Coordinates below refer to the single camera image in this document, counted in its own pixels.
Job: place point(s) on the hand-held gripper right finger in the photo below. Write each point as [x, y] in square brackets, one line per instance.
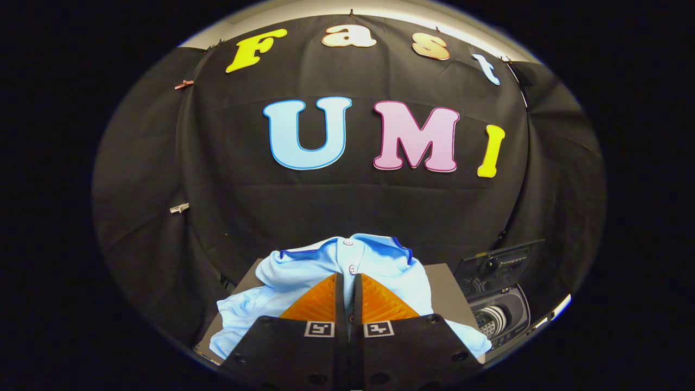
[402, 358]

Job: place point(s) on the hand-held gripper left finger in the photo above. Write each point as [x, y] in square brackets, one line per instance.
[304, 358]

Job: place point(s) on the light blue polo shirt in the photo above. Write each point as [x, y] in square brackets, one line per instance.
[293, 271]

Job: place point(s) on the black backdrop cloth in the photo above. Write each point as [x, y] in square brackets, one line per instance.
[353, 206]

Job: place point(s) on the silver clip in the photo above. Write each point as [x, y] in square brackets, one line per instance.
[179, 208]

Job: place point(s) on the copper clip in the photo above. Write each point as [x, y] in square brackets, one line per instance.
[183, 84]

